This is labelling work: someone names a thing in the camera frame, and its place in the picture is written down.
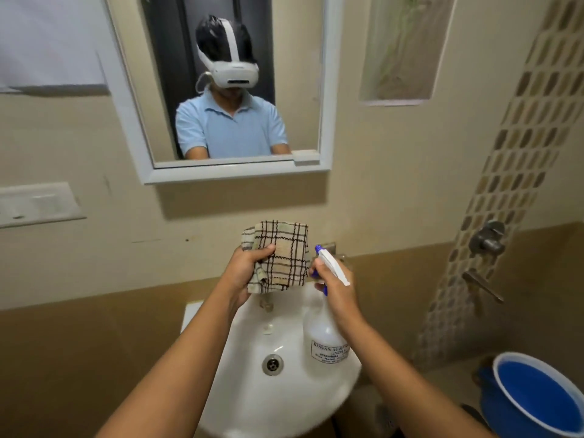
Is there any white wall cabinet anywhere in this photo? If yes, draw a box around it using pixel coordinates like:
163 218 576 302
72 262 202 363
0 0 111 94

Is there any clear spray bottle blue nozzle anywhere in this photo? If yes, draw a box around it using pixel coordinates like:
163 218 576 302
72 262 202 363
302 244 352 377

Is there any person's left hand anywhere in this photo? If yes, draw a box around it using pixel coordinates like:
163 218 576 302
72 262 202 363
222 244 277 311

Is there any person's right hand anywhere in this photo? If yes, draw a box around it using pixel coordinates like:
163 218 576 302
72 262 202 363
309 259 362 325

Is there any blue plastic bucket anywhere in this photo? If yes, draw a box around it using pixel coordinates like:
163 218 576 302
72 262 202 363
474 351 584 438

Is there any person's left forearm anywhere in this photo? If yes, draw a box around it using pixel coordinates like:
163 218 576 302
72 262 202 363
95 282 249 438

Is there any beige checked cleaning cloth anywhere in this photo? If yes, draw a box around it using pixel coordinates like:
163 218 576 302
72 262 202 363
240 220 311 294

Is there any white ceramic wash basin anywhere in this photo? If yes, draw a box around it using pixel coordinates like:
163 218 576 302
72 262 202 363
181 282 364 438

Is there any frosted glass window niche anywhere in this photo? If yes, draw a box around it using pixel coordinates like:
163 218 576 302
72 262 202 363
359 0 457 107

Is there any white framed wall mirror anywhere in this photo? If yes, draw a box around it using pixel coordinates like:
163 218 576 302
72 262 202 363
101 0 344 186

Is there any metal lever tap handle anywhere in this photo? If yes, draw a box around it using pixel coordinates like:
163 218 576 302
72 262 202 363
461 268 505 304

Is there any white wall switch plate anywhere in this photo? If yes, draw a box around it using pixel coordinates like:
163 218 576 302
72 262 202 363
0 181 87 229

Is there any metal wall tap valve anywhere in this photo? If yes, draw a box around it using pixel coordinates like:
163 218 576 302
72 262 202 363
468 219 506 258

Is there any person's right forearm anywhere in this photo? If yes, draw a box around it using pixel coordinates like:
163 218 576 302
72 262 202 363
333 308 499 438

